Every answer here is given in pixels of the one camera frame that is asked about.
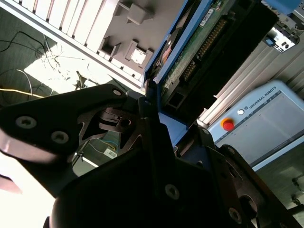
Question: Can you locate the hard disk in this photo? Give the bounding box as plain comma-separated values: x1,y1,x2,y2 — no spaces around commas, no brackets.
141,0,303,167

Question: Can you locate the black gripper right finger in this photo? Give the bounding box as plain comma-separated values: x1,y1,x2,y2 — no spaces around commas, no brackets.
196,125,300,228

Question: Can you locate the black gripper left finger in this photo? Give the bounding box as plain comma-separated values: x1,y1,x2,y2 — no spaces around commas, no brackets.
0,79,181,203

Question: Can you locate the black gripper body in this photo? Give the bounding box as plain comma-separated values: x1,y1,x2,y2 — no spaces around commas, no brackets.
44,147,238,228

